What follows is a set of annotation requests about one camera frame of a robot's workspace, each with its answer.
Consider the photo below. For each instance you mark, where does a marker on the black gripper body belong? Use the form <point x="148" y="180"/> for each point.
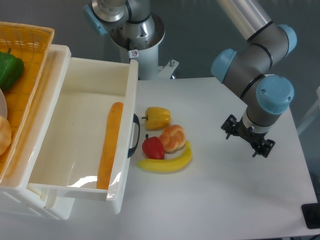
<point x="246" y="133"/>

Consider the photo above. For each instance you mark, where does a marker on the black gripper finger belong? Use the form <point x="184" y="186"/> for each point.
<point x="262" y="147"/>
<point x="230" y="126"/>

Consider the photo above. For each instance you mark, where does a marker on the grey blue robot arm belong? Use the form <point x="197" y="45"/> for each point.
<point x="243" y="73"/>

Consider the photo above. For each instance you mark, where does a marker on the white drawer cabinet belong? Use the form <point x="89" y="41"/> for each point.
<point x="30" y="175"/>

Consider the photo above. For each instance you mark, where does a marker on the braided bread roll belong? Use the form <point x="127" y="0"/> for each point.
<point x="173" y="138"/>

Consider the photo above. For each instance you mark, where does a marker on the yellow bell pepper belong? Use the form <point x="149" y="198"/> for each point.
<point x="156" y="118"/>

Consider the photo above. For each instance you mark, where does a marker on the red bell pepper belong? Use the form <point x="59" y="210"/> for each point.
<point x="153" y="147"/>

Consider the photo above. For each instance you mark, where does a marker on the black device at edge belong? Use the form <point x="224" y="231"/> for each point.
<point x="311" y="214"/>

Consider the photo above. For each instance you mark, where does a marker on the yellow banana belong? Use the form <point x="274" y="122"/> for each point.
<point x="168" y="165"/>

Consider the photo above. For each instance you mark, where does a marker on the long baguette bread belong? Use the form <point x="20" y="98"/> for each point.
<point x="109" y="145"/>

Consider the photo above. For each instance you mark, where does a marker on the orange plastic basket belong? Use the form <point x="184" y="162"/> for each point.
<point x="30" y="43"/>

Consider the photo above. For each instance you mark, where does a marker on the round bread bun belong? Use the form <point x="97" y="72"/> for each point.
<point x="5" y="134"/>

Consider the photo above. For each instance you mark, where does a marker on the green bell pepper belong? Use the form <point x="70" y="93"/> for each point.
<point x="11" y="69"/>

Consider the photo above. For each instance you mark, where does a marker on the white plate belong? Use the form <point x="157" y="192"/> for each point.
<point x="3" y="105"/>

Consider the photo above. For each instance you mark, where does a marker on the white chair frame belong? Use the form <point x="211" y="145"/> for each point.
<point x="312" y="113"/>

